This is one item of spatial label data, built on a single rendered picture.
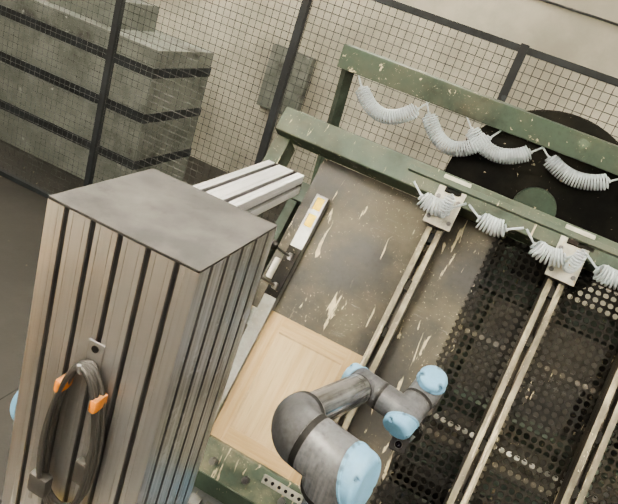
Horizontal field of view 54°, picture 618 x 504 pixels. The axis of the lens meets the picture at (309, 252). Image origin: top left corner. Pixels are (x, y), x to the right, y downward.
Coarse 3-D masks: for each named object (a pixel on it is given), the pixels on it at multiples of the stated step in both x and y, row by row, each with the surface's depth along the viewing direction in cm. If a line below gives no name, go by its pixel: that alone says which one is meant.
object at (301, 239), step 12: (312, 204) 226; (324, 204) 225; (300, 228) 224; (312, 228) 224; (300, 240) 223; (288, 276) 221; (264, 300) 220; (276, 300) 220; (264, 312) 219; (252, 324) 219; (264, 324) 220; (252, 336) 218; (240, 348) 217; (240, 360) 216; (228, 384) 215
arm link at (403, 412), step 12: (384, 396) 147; (396, 396) 147; (408, 396) 148; (420, 396) 147; (384, 408) 147; (396, 408) 146; (408, 408) 145; (420, 408) 146; (384, 420) 146; (396, 420) 143; (408, 420) 143; (420, 420) 146; (396, 432) 145; (408, 432) 143
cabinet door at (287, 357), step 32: (288, 320) 219; (256, 352) 218; (288, 352) 217; (320, 352) 215; (352, 352) 213; (256, 384) 216; (288, 384) 214; (320, 384) 212; (224, 416) 215; (256, 416) 213; (256, 448) 210
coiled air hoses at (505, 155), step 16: (368, 96) 259; (368, 112) 260; (384, 112) 258; (400, 112) 255; (416, 112) 254; (432, 128) 252; (448, 144) 256; (464, 144) 249; (480, 144) 247; (496, 160) 246; (512, 160) 244; (528, 160) 243; (560, 160) 240; (576, 176) 237; (592, 176) 236
